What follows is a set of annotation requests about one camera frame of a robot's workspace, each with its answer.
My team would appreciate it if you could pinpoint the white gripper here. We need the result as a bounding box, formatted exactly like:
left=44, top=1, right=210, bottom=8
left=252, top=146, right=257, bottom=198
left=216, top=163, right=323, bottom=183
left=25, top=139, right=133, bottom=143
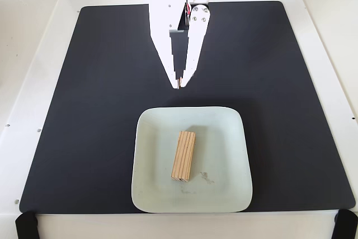
left=149, top=0, right=215, bottom=90

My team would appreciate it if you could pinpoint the wooden block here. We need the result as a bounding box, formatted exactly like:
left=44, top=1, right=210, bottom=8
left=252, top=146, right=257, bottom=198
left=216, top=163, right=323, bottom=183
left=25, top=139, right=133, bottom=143
left=171, top=130, right=196, bottom=182

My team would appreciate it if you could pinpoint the white square plate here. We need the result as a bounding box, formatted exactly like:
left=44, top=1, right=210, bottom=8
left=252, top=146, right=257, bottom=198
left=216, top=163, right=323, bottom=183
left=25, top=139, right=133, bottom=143
left=130, top=106, right=255, bottom=214

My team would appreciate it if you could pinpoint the black table mat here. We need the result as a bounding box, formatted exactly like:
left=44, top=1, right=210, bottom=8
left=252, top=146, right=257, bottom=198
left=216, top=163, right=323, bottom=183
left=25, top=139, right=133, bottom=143
left=18, top=1, right=356, bottom=214

